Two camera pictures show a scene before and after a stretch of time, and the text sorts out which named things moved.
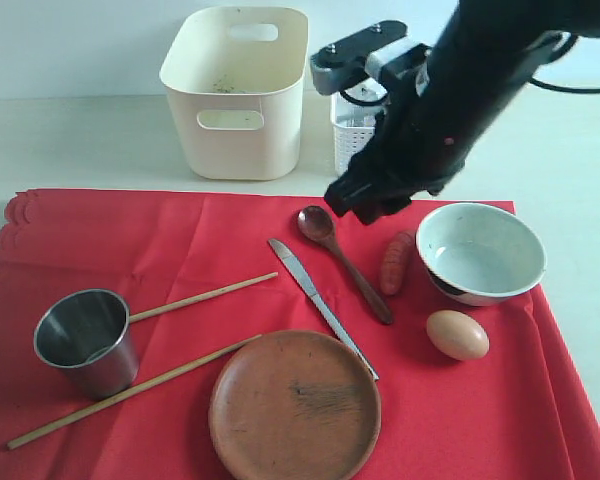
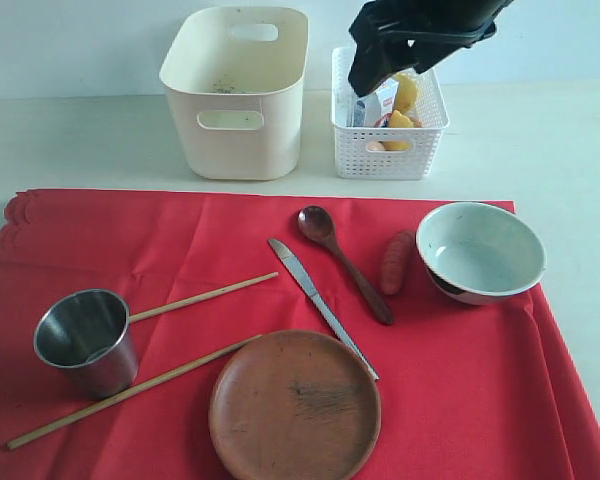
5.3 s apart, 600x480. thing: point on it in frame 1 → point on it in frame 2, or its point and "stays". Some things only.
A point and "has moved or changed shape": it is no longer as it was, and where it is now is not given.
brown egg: [458, 334] has moved or changed shape
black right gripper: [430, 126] → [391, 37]
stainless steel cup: [87, 334] stays
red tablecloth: [108, 317] stays
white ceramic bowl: [481, 254] stays
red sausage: [394, 261] stays
